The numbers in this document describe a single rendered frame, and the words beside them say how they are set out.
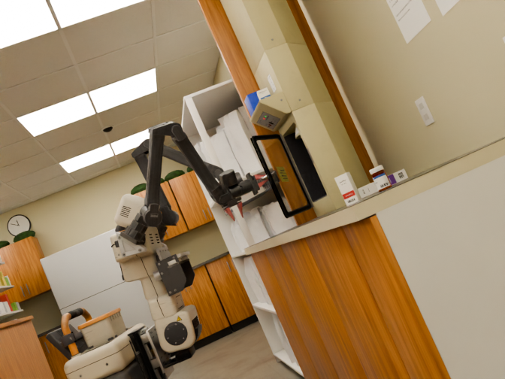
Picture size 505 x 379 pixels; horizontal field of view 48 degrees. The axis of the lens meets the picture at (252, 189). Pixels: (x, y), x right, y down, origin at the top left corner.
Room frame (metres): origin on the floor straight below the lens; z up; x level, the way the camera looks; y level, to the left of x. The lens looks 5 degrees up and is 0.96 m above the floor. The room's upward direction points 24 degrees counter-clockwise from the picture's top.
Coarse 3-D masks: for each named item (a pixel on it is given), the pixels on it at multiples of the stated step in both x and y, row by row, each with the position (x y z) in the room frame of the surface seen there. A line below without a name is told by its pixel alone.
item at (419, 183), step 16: (496, 144) 1.47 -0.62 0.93; (464, 160) 1.45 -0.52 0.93; (480, 160) 1.46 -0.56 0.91; (416, 176) 1.60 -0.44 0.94; (432, 176) 1.43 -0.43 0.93; (448, 176) 1.44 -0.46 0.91; (384, 192) 1.40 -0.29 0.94; (400, 192) 1.41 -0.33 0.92; (416, 192) 1.42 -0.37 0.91; (352, 208) 1.39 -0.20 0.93; (368, 208) 1.39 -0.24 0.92; (384, 208) 1.40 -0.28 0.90; (304, 224) 1.94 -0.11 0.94; (320, 224) 1.69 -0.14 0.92; (336, 224) 1.55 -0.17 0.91; (272, 240) 2.46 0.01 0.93; (288, 240) 2.18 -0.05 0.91
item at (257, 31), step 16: (224, 0) 2.71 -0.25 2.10; (240, 0) 2.47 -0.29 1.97; (256, 0) 2.48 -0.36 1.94; (272, 0) 2.53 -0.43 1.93; (240, 16) 2.57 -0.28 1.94; (256, 16) 2.47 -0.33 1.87; (272, 16) 2.48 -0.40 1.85; (288, 16) 2.60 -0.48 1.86; (240, 32) 2.68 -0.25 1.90; (256, 32) 2.46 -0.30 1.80; (272, 32) 2.48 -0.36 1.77; (288, 32) 2.54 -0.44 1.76; (256, 48) 2.55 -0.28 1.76; (256, 64) 2.65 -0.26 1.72
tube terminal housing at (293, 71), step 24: (288, 48) 2.48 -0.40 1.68; (264, 72) 2.60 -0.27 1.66; (288, 72) 2.48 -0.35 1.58; (312, 72) 2.58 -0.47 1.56; (288, 96) 2.47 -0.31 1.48; (312, 96) 2.49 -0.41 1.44; (288, 120) 2.57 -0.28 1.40; (312, 120) 2.48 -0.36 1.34; (336, 120) 2.60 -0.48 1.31; (312, 144) 2.47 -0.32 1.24; (336, 144) 2.51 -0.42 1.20; (336, 168) 2.48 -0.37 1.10; (360, 168) 2.62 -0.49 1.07; (336, 192) 2.47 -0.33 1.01
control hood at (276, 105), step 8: (272, 96) 2.45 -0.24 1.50; (280, 96) 2.46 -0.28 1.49; (264, 104) 2.45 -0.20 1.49; (272, 104) 2.45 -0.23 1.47; (280, 104) 2.46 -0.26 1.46; (288, 104) 2.47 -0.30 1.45; (256, 112) 2.58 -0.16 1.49; (272, 112) 2.51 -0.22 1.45; (280, 112) 2.47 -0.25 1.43; (288, 112) 2.46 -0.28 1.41; (256, 120) 2.70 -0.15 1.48; (280, 120) 2.58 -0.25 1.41
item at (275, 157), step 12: (252, 144) 2.50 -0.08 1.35; (264, 144) 2.58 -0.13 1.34; (276, 144) 2.69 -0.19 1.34; (264, 156) 2.53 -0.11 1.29; (276, 156) 2.64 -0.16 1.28; (264, 168) 2.50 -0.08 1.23; (276, 168) 2.59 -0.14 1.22; (288, 168) 2.70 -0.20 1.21; (276, 180) 2.54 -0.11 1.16; (288, 180) 2.65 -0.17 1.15; (288, 192) 2.60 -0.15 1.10; (300, 192) 2.72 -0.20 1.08; (288, 204) 2.56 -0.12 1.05; (300, 204) 2.66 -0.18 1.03
